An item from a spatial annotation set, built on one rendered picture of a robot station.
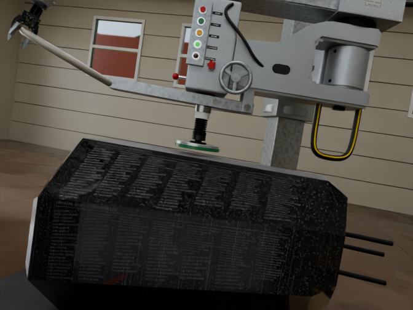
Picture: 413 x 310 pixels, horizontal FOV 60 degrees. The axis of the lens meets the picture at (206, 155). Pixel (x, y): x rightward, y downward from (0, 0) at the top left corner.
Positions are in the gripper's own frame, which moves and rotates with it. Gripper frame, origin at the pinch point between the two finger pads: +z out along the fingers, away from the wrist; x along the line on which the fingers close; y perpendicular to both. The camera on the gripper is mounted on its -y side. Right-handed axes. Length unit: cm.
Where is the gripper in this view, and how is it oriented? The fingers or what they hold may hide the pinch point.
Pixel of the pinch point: (16, 42)
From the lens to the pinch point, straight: 185.7
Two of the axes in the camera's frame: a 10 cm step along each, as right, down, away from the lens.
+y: 4.5, 3.2, -8.4
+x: 7.2, 4.2, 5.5
